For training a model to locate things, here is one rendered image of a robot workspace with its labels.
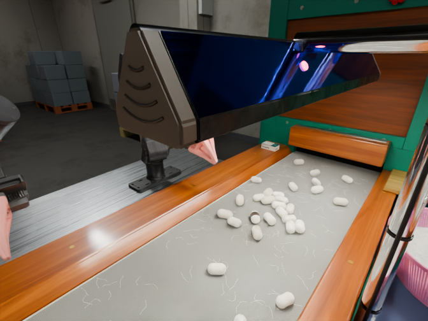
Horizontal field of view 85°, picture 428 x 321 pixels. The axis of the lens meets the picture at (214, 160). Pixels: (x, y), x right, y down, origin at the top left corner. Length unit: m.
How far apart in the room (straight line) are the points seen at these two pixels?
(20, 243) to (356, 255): 0.76
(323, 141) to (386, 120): 0.19
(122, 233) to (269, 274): 0.30
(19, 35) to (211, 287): 7.34
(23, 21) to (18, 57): 0.80
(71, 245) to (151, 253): 0.15
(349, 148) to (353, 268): 0.45
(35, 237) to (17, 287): 0.28
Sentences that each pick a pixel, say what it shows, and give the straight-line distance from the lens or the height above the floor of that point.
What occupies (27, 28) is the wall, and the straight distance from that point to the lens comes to 7.59.
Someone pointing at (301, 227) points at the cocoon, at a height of 0.76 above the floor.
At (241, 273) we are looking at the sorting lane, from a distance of 0.47.
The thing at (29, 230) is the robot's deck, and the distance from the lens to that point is 0.82.
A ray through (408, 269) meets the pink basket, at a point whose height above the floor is 0.73.
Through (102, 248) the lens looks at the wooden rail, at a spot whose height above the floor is 0.76.
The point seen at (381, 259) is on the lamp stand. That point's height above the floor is 0.86.
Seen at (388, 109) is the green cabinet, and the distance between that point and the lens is 0.90.
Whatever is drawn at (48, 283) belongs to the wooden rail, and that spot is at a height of 0.76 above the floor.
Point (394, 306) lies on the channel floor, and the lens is 0.61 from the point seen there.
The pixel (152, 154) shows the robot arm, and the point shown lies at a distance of 0.82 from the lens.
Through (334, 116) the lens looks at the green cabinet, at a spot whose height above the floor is 0.90.
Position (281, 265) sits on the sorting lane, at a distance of 0.49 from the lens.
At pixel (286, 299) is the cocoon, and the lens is 0.43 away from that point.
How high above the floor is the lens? 1.09
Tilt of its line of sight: 24 degrees down
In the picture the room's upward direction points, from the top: straight up
